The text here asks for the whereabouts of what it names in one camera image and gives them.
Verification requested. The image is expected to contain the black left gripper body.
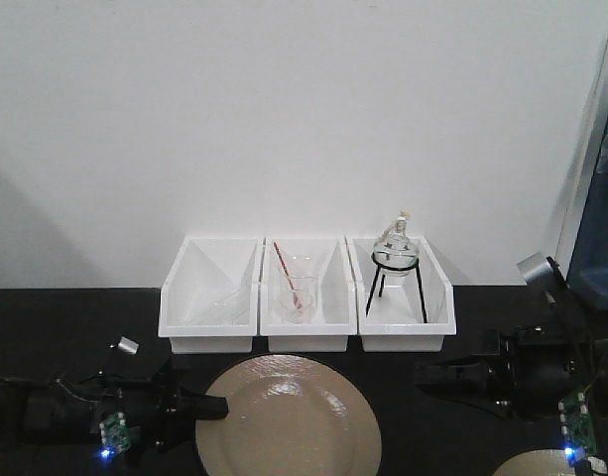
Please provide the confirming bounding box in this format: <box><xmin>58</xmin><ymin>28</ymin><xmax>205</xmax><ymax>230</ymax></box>
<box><xmin>89</xmin><ymin>357</ymin><xmax>194</xmax><ymax>456</ymax></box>

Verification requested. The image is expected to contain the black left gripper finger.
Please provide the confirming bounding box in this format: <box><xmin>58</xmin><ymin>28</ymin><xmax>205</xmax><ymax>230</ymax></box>
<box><xmin>175</xmin><ymin>387</ymin><xmax>228</xmax><ymax>420</ymax></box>

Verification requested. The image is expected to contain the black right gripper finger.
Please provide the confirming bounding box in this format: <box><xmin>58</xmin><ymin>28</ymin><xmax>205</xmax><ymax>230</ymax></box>
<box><xmin>412</xmin><ymin>358</ymin><xmax>490</xmax><ymax>406</ymax></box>

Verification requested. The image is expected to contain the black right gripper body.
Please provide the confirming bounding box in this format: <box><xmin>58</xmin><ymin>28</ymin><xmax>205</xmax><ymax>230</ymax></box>
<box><xmin>483</xmin><ymin>324</ymin><xmax>591</xmax><ymax>420</ymax></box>

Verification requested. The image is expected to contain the beige circular plate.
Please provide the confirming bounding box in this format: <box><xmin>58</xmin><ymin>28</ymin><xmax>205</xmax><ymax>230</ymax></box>
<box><xmin>195</xmin><ymin>354</ymin><xmax>382</xmax><ymax>475</ymax></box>
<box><xmin>492</xmin><ymin>449</ymin><xmax>575</xmax><ymax>476</ymax></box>

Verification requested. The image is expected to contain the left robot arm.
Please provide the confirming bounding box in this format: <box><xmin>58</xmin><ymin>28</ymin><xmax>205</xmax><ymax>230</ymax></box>
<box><xmin>0</xmin><ymin>357</ymin><xmax>229</xmax><ymax>461</ymax></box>

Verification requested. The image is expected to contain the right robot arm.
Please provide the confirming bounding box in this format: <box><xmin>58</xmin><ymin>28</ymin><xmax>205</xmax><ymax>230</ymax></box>
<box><xmin>413</xmin><ymin>324</ymin><xmax>608</xmax><ymax>475</ymax></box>

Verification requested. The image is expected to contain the right white storage bin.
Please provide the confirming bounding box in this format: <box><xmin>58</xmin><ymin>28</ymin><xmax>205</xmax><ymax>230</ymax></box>
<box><xmin>346</xmin><ymin>236</ymin><xmax>456</xmax><ymax>352</ymax></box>

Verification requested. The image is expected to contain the white storage bin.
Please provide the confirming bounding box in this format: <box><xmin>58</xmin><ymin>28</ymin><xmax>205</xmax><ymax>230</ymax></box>
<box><xmin>158</xmin><ymin>236</ymin><xmax>264</xmax><ymax>355</ymax></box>
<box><xmin>346</xmin><ymin>236</ymin><xmax>456</xmax><ymax>352</ymax></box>
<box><xmin>259</xmin><ymin>237</ymin><xmax>357</xmax><ymax>353</ymax></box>

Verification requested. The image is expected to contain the clear glass funnel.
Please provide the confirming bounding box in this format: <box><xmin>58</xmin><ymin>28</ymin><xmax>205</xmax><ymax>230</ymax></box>
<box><xmin>186</xmin><ymin>286</ymin><xmax>249</xmax><ymax>325</ymax></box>

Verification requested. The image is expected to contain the left white storage bin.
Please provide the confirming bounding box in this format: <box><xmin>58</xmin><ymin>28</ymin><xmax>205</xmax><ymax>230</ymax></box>
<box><xmin>158</xmin><ymin>236</ymin><xmax>264</xmax><ymax>355</ymax></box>

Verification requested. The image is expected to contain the blue-grey pegboard drying rack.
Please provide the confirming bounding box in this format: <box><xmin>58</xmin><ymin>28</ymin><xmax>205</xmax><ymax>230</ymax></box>
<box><xmin>565</xmin><ymin>59</ymin><xmax>608</xmax><ymax>310</ymax></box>

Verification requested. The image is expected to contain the glass alcohol lamp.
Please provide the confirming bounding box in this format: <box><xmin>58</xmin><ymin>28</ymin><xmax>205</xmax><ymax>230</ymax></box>
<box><xmin>372</xmin><ymin>211</ymin><xmax>420</xmax><ymax>278</ymax></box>

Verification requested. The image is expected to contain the red striped stirring rod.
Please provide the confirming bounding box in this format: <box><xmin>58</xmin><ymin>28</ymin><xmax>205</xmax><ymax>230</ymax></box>
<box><xmin>273</xmin><ymin>241</ymin><xmax>304</xmax><ymax>310</ymax></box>

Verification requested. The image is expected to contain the middle white storage bin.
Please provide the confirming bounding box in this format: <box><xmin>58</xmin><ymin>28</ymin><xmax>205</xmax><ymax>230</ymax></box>
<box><xmin>259</xmin><ymin>237</ymin><xmax>357</xmax><ymax>353</ymax></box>

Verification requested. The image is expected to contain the clear glass beaker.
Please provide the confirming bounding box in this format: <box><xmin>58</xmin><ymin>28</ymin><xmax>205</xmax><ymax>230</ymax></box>
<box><xmin>278</xmin><ymin>255</ymin><xmax>317</xmax><ymax>324</ymax></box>

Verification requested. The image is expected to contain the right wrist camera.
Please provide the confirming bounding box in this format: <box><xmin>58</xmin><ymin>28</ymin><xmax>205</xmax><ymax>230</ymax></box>
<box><xmin>517</xmin><ymin>253</ymin><xmax>566</xmax><ymax>291</ymax></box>

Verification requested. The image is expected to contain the black wire tripod stand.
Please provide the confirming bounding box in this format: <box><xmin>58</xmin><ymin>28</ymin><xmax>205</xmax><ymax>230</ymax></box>
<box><xmin>365</xmin><ymin>254</ymin><xmax>428</xmax><ymax>324</ymax></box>

